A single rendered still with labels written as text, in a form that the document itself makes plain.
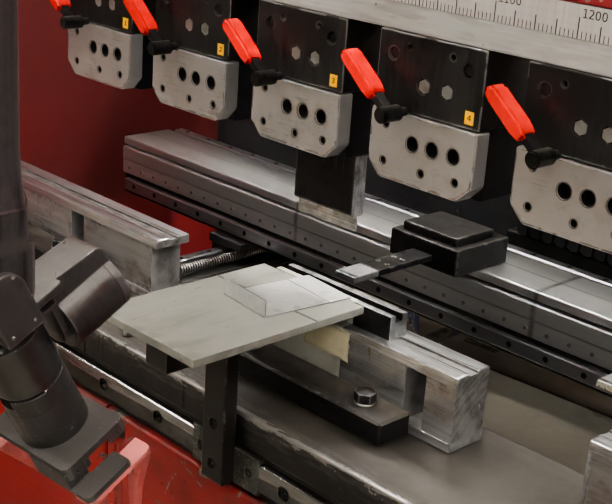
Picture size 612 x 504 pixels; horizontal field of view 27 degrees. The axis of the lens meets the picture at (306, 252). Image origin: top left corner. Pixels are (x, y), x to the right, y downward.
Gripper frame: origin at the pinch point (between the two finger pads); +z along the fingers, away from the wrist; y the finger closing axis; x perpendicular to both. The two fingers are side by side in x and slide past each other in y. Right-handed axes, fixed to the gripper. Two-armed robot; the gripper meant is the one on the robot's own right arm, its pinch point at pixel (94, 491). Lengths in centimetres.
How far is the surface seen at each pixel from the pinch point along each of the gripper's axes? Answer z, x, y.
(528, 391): 195, -163, 93
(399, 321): 24, -46, 8
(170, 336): 11.6, -23.7, 19.9
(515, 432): 184, -141, 82
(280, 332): 16.3, -32.9, 13.0
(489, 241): 33, -70, 13
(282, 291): 20, -41, 21
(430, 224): 30, -67, 20
